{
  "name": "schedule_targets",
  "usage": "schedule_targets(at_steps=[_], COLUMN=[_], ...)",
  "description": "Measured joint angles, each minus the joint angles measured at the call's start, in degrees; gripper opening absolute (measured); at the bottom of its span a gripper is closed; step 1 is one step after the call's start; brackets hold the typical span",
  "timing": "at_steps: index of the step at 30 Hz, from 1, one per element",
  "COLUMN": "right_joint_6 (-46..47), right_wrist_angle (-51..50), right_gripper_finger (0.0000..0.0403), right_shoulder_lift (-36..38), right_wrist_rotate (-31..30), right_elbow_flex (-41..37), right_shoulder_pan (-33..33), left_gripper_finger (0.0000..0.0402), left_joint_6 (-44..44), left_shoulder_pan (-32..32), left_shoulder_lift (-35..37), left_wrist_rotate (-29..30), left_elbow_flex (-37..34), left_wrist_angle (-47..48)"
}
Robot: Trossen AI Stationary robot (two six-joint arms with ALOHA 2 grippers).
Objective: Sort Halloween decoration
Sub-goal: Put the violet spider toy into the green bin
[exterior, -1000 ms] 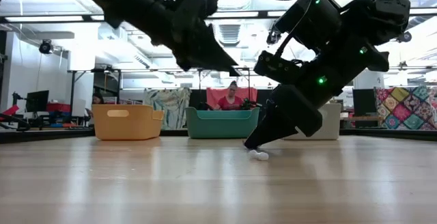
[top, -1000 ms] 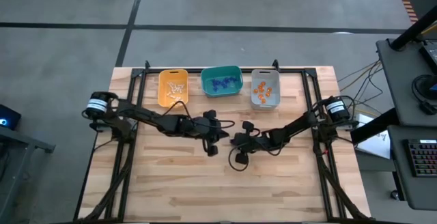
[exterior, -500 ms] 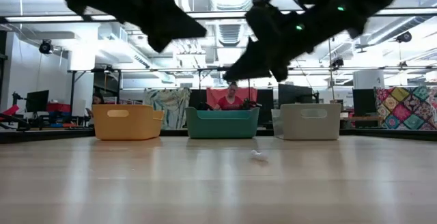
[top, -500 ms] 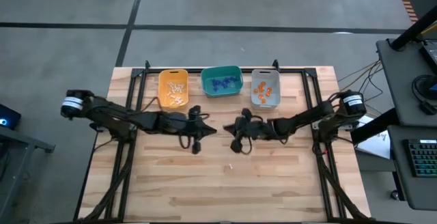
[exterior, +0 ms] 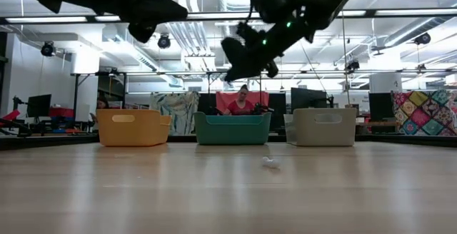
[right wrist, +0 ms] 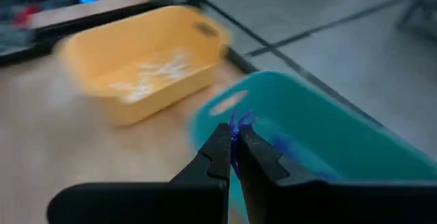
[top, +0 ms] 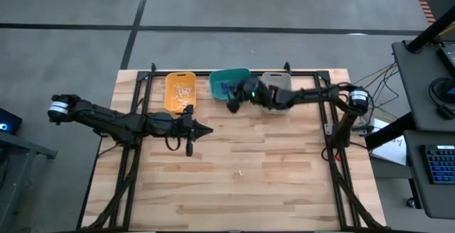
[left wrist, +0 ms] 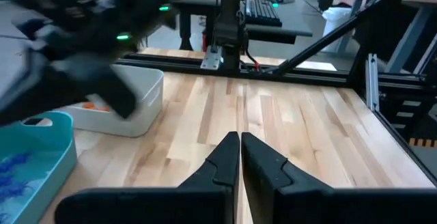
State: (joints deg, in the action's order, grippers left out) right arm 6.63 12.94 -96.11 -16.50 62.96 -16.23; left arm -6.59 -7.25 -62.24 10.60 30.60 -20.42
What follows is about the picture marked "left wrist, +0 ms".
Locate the white waste bin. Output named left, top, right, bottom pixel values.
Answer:
left=322, top=7, right=353, bottom=53

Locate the grey desk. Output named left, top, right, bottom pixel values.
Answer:
left=170, top=0, right=313, bottom=46

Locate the white plastic bin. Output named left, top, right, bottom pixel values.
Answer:
left=54, top=64, right=165, bottom=139

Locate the backlit computer keyboard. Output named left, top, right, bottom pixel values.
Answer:
left=240, top=0, right=283, bottom=27

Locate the teal plastic bin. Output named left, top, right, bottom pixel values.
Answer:
left=0, top=111, right=78, bottom=224

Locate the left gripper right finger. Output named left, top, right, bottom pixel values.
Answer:
left=241, top=131, right=335, bottom=224

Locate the black desk leg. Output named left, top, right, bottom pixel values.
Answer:
left=177, top=10, right=195, bottom=51

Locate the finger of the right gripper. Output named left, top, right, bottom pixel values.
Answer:
left=0, top=66, right=86, bottom=126
left=68, top=63, right=137, bottom=119

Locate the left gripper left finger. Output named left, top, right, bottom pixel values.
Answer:
left=179, top=131, right=241, bottom=224

